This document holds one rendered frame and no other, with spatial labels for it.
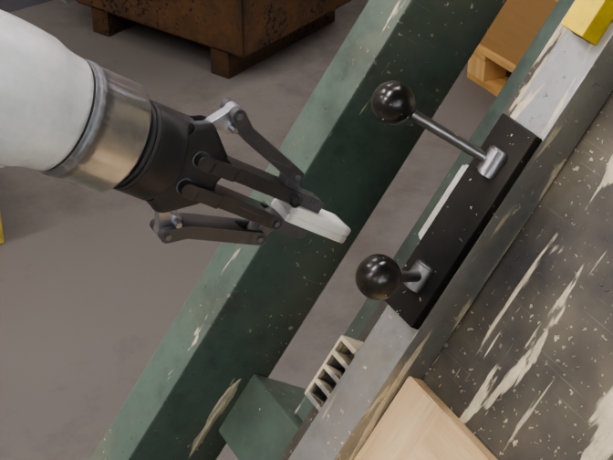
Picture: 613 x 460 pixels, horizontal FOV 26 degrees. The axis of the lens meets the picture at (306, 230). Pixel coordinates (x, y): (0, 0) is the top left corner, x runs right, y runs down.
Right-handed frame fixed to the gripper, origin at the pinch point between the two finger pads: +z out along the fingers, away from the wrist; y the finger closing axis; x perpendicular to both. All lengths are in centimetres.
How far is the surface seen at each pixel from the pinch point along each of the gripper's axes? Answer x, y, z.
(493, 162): 5.2, -12.1, 9.8
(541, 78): 2.8, -20.2, 11.6
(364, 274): 9.8, 0.1, -0.4
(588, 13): 5.2, -27.0, 9.7
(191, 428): -17.0, 31.5, 15.9
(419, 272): 5.1, -0.5, 9.6
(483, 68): -248, -6, 241
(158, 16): -321, 38, 165
